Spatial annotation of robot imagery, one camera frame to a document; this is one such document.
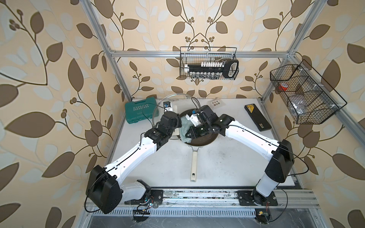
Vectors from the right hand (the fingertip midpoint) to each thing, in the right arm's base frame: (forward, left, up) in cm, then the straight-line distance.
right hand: (186, 135), depth 77 cm
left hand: (+11, +6, +7) cm, 14 cm away
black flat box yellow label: (+23, -54, -18) cm, 62 cm away
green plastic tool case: (+32, +35, -14) cm, 49 cm away
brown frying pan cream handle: (+1, -6, -12) cm, 13 cm away
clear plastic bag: (+8, -60, +13) cm, 61 cm away
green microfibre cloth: (+4, +1, +3) cm, 5 cm away
